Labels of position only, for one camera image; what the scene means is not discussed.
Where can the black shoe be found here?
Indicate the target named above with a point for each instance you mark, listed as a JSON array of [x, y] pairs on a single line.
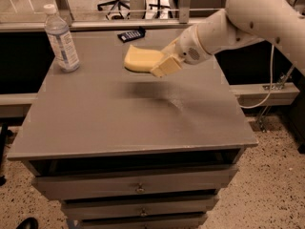
[[29, 223]]

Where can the grey drawer cabinet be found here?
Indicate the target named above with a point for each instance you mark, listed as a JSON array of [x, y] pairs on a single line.
[[104, 119]]

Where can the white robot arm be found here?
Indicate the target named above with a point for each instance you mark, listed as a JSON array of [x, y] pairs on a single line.
[[239, 24]]

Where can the middle drawer with knob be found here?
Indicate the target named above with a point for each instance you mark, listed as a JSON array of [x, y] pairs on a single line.
[[142, 206]]

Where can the drawer with knob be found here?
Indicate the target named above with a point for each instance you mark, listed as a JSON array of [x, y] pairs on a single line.
[[135, 183], [142, 206]]

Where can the top drawer with knob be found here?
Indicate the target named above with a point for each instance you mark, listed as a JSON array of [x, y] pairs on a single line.
[[135, 183]]

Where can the yellow sponge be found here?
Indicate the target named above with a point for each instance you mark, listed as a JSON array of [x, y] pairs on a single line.
[[141, 60]]

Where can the black office chair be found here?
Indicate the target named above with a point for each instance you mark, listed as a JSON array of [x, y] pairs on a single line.
[[116, 0]]

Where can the bottom drawer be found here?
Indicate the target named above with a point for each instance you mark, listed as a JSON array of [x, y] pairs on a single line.
[[173, 221]]

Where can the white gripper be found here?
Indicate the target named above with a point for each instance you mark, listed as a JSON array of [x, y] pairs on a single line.
[[187, 48]]

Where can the clear plastic water bottle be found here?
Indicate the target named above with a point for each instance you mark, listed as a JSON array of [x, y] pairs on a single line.
[[61, 41]]

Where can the dark blue remote control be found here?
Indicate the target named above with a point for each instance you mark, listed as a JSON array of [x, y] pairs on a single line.
[[129, 36]]

